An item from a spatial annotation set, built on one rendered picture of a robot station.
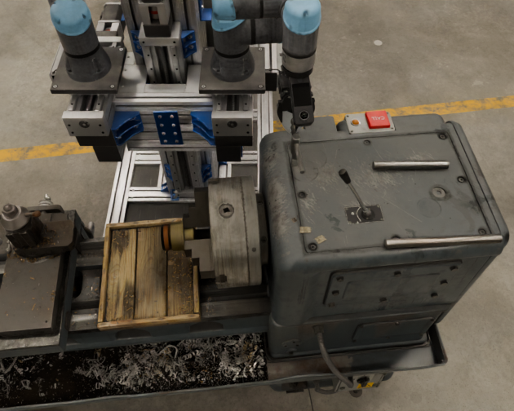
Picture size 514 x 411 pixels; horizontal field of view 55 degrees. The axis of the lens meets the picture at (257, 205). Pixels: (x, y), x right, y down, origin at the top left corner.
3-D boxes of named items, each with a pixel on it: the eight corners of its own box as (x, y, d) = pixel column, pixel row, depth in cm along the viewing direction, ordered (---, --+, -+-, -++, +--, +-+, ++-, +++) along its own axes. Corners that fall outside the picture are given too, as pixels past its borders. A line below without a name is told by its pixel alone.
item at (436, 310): (374, 286, 249) (420, 185, 177) (398, 382, 222) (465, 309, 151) (256, 297, 245) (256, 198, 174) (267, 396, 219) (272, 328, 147)
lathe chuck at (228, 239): (240, 203, 162) (238, 156, 133) (249, 297, 149) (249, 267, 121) (213, 205, 162) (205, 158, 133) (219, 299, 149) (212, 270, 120)
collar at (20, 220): (32, 205, 141) (28, 200, 139) (28, 229, 137) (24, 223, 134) (4, 208, 141) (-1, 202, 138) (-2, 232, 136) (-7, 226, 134)
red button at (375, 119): (383, 114, 144) (385, 109, 142) (389, 130, 141) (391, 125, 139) (364, 116, 144) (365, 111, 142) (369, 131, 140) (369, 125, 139)
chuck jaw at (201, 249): (223, 236, 137) (226, 272, 130) (224, 245, 141) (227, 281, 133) (183, 239, 136) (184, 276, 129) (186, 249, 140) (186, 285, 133)
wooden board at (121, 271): (197, 222, 168) (196, 215, 165) (201, 322, 148) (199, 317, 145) (108, 229, 167) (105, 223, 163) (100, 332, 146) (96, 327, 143)
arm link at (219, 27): (212, 33, 163) (209, -5, 152) (252, 30, 164) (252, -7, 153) (214, 56, 157) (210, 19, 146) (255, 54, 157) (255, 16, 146)
